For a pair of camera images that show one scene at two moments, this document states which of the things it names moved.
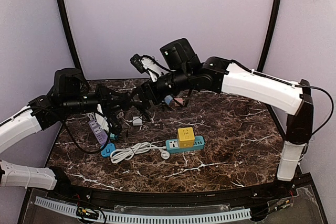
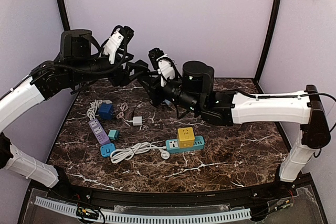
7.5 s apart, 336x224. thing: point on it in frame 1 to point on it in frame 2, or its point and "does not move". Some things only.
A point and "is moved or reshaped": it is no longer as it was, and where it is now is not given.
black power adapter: (145, 110) is moved or reshaped
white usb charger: (137, 121) does not move
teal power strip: (172, 145) does not move
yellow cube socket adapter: (186, 136) does not move
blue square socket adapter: (106, 151) does not move
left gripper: (103, 95) to (122, 74)
